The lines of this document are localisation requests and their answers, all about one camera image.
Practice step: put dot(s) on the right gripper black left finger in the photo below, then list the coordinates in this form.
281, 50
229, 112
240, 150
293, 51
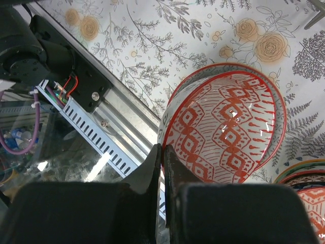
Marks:
87, 212

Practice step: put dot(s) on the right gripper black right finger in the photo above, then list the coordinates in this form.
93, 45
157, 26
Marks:
199, 212

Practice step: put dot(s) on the grey dotted bowl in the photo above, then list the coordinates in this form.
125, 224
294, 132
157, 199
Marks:
280, 110

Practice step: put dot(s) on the red diamond patterned bowl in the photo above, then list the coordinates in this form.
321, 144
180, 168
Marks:
313, 201

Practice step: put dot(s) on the floral table mat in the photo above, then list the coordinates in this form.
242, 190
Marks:
151, 46

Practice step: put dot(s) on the slotted cable duct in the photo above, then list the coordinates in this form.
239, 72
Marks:
111, 153

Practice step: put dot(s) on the aluminium frame rail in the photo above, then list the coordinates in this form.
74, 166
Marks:
121, 115

